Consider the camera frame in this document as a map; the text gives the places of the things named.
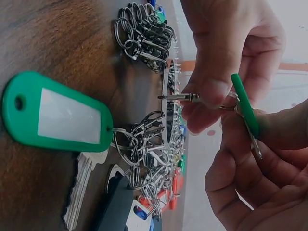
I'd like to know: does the person's right hand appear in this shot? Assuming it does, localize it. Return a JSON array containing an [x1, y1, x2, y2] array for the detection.
[[205, 108, 308, 231]]

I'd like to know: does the person's left hand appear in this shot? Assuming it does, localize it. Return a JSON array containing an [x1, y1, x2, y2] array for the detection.
[[179, 0, 286, 135]]

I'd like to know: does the small silver key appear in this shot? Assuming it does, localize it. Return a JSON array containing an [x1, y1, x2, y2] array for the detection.
[[237, 101, 264, 161]]

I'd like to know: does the silver snap clip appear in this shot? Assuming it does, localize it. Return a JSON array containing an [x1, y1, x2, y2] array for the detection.
[[157, 92, 201, 103]]

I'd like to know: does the slim green key tag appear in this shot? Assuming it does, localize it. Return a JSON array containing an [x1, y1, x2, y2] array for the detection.
[[230, 73, 260, 140]]

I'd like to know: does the white tray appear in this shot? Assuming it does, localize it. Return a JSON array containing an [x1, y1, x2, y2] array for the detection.
[[160, 58, 178, 151]]

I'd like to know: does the heap of clips with rings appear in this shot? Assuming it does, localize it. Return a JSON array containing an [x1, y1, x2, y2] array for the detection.
[[125, 110, 169, 215]]

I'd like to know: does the pile of silver carabiner clips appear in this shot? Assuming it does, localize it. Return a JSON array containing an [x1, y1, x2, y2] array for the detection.
[[113, 1, 176, 73]]

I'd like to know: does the white and blue key tag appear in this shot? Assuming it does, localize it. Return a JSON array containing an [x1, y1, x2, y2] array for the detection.
[[131, 199, 155, 231]]

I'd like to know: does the black bottle opener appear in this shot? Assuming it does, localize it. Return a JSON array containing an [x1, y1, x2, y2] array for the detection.
[[103, 163, 136, 231]]

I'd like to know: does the large silver key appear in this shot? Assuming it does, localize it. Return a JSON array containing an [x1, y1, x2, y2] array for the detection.
[[61, 151, 109, 225]]

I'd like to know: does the green key tag white window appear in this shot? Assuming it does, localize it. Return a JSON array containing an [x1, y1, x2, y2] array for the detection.
[[0, 70, 114, 153]]

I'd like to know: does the small silver split ring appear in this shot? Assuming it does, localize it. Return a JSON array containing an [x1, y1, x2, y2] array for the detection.
[[219, 91, 242, 113]]

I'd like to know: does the bunch of coloured tagged keychains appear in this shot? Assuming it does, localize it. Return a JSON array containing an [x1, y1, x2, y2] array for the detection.
[[166, 60, 188, 212]]

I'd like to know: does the silver key ring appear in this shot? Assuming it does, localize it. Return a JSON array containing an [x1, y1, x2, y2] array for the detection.
[[111, 127, 136, 157]]

